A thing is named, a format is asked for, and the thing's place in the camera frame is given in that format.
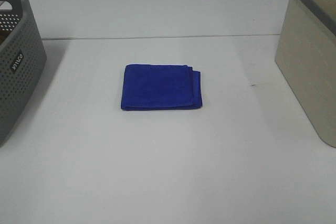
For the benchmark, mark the blue towel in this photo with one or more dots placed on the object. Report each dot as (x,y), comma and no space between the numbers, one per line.
(161,87)

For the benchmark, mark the beige plastic basket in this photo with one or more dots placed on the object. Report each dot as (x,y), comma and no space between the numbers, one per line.
(306,58)

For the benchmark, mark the grey perforated plastic basket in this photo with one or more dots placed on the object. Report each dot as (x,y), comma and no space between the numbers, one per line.
(23,59)

